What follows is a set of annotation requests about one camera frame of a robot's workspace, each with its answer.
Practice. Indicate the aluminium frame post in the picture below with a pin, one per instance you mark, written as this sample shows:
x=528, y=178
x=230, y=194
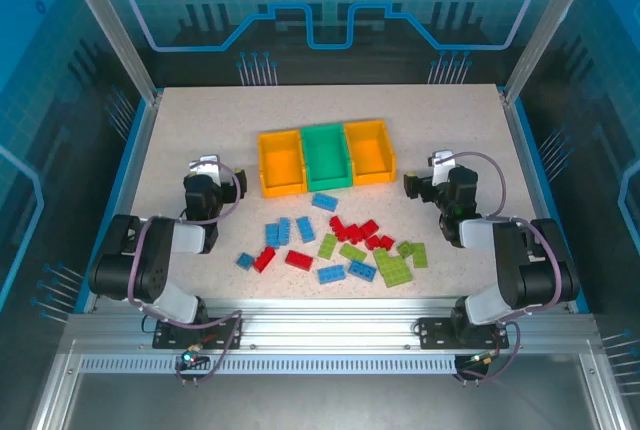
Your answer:
x=546, y=35
x=117, y=35

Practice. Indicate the small green lego brick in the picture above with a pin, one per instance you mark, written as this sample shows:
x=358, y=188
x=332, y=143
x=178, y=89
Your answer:
x=405, y=249
x=381, y=255

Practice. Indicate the power connector with led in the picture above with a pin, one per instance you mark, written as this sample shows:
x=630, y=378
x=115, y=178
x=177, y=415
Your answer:
x=192, y=356
x=482, y=359

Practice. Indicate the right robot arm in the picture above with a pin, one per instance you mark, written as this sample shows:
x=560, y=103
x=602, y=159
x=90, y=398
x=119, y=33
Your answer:
x=540, y=265

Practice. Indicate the blue table edge trim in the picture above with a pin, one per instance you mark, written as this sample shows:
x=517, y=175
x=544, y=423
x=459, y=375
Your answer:
x=126, y=150
x=532, y=150

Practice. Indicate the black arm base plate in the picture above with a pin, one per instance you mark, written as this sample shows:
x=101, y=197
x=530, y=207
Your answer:
x=225, y=332
x=435, y=332

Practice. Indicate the aluminium frame rail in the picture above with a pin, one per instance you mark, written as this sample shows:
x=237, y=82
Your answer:
x=325, y=325

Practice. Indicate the green plastic bin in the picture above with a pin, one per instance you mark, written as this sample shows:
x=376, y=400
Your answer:
x=326, y=160

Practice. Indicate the orange plastic bin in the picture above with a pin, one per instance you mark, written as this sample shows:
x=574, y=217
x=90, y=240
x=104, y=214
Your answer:
x=281, y=165
x=369, y=152

